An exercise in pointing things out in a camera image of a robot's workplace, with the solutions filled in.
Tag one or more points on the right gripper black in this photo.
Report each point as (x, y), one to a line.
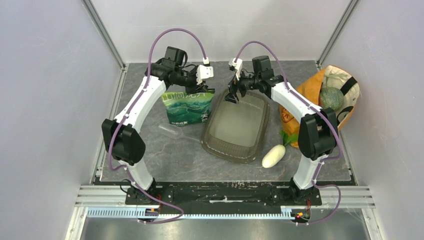
(231, 96)

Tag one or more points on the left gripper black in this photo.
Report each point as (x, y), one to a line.
(195, 88)

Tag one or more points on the green litter bag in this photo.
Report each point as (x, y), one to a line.
(184, 109)

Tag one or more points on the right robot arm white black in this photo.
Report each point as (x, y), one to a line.
(318, 129)

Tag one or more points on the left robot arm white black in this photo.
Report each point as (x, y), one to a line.
(121, 134)

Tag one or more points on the grey plastic litter box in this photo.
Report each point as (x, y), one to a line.
(236, 131)

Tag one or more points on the clear plastic scoop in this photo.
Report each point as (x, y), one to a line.
(175, 132)

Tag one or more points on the white radish toy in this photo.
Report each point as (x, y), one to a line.
(276, 153)

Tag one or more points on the green melon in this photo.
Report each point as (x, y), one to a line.
(331, 97)

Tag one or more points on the orange tote bag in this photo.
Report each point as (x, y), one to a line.
(330, 76)

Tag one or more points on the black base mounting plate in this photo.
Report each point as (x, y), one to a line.
(216, 198)

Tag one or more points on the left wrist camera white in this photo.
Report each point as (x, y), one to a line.
(203, 72)

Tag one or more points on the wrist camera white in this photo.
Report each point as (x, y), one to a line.
(203, 72)
(235, 65)

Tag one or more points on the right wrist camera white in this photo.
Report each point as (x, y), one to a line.
(235, 65)

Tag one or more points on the aluminium frame rail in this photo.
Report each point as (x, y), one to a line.
(352, 197)

